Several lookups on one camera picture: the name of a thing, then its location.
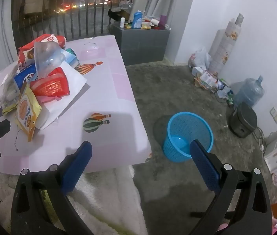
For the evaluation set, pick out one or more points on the tall printed wallpaper roll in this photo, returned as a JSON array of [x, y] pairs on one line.
[[231, 44]]

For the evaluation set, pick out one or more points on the clear plastic bag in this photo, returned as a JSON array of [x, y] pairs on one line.
[[8, 90]]

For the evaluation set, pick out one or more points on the grey cabinet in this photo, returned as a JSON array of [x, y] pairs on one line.
[[143, 46]]

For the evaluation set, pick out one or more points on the wall socket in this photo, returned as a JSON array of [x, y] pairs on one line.
[[275, 115]]

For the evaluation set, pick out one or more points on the white paper sheet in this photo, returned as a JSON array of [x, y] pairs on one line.
[[69, 88]]

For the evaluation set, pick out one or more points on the white fluffy blanket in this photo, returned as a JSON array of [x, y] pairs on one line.
[[109, 200]]

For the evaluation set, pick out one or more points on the white plastic bag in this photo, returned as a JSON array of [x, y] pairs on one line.
[[201, 58]]

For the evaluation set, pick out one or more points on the teal cloth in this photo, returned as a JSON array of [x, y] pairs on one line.
[[71, 51]]

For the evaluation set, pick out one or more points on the pink balloon-print tablecloth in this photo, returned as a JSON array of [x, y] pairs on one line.
[[104, 90]]

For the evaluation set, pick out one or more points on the pile of paper cartons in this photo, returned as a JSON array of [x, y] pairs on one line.
[[207, 78]]

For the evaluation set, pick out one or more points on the red white snack bag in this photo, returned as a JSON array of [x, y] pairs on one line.
[[47, 39]]

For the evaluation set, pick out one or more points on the small yellow green packet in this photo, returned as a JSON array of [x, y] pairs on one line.
[[9, 106]]

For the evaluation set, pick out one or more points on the clear bottle with blue label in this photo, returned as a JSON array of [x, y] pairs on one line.
[[27, 77]]

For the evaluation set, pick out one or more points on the red mesh packet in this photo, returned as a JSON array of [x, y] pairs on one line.
[[52, 83]]

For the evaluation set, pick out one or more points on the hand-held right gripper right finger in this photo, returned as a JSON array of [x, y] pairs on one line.
[[204, 166]]

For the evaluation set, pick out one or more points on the yellow snack packet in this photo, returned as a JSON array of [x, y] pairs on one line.
[[27, 112]]

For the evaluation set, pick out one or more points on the blue plastic wastebasket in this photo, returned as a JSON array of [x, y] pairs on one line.
[[177, 127]]

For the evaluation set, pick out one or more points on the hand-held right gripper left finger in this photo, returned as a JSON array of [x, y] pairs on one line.
[[77, 166]]

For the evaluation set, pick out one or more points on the blue detergent bottle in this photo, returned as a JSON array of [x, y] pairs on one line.
[[138, 20]]

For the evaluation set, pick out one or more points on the pile of small snack packets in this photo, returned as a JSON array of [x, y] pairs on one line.
[[147, 24]]

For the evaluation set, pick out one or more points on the purple cup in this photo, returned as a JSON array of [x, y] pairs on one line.
[[163, 20]]

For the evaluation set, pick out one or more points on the black rice cooker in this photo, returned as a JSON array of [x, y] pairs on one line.
[[242, 120]]

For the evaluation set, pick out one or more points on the small white bottle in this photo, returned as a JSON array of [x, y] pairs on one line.
[[122, 22]]

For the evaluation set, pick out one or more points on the blue water jug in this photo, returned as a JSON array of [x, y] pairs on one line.
[[248, 93]]

